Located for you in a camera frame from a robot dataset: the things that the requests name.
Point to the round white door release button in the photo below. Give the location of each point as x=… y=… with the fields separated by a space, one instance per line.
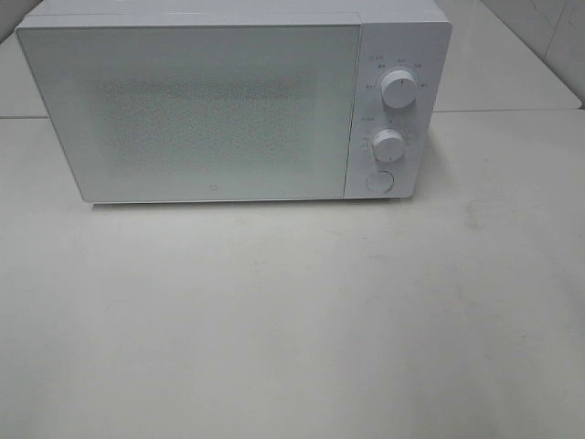
x=380 y=182

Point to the upper white power knob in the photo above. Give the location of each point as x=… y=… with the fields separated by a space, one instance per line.
x=398 y=87

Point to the white microwave door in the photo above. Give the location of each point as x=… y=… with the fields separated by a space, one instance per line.
x=182 y=114

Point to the white timer knob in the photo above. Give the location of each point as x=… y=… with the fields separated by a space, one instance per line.
x=388 y=145

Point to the white microwave oven body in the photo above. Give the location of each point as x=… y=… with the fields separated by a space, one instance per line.
x=412 y=34

